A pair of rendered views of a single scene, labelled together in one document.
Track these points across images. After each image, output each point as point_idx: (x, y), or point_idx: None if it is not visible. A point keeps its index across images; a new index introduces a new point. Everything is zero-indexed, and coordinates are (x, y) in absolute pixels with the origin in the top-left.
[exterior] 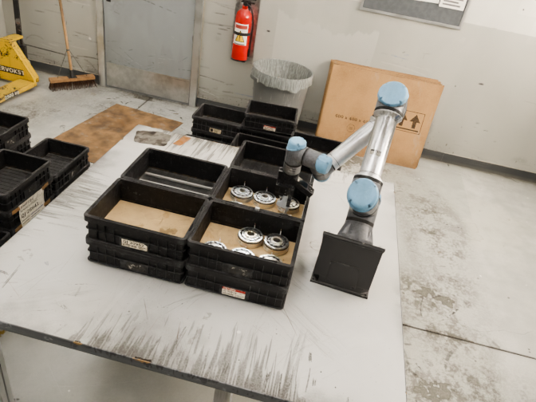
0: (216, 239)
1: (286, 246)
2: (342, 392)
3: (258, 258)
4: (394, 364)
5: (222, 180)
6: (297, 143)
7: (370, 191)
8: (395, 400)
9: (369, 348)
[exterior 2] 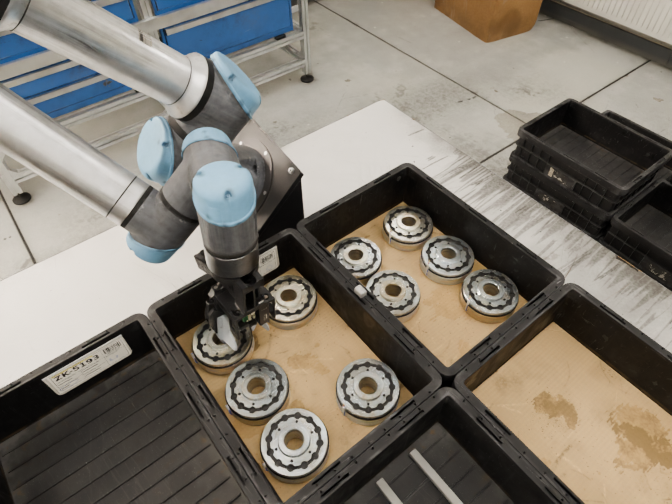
0: (457, 333)
1: (349, 237)
2: (409, 140)
3: (450, 194)
4: (327, 134)
5: (363, 445)
6: (237, 168)
7: (230, 62)
8: (365, 116)
9: (335, 154)
